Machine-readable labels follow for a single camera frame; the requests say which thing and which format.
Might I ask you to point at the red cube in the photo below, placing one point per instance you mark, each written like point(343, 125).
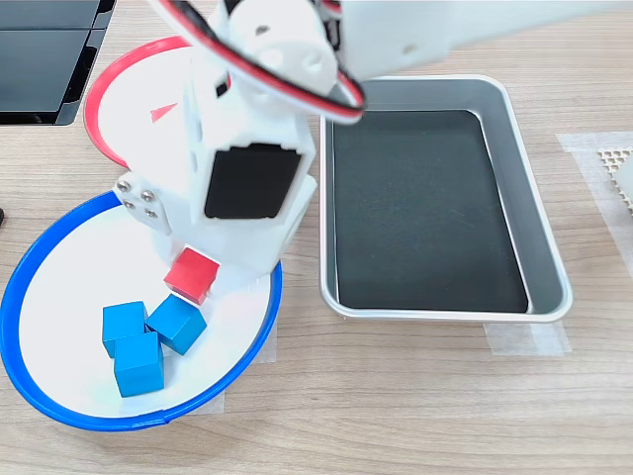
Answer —
point(160, 114)
point(190, 274)

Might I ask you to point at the blue cube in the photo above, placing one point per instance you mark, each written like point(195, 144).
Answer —
point(138, 366)
point(123, 321)
point(178, 321)

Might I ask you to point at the red-rimmed white plate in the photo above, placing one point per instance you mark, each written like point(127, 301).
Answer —
point(138, 79)

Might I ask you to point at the blue-rimmed white plate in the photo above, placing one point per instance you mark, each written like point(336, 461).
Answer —
point(54, 297)

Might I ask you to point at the black glossy panel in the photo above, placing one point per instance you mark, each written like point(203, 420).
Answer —
point(39, 69)

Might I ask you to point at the black tray mat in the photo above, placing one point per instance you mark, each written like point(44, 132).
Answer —
point(420, 213)

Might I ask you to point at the steel tray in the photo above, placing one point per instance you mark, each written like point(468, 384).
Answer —
point(544, 257)

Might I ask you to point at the pale perforated plate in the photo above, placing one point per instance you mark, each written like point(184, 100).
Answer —
point(620, 173)

